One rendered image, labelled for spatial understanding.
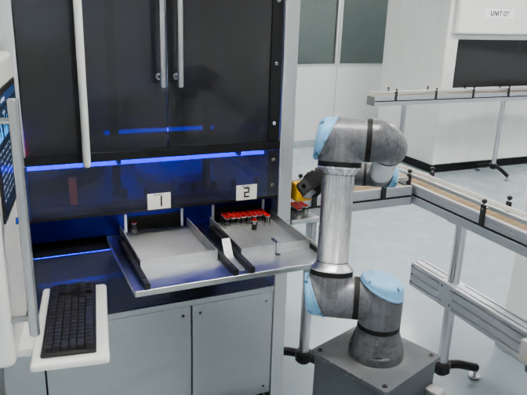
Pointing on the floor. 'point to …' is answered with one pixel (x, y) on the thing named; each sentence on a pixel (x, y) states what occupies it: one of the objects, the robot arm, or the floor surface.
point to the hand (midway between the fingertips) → (303, 195)
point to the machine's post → (288, 80)
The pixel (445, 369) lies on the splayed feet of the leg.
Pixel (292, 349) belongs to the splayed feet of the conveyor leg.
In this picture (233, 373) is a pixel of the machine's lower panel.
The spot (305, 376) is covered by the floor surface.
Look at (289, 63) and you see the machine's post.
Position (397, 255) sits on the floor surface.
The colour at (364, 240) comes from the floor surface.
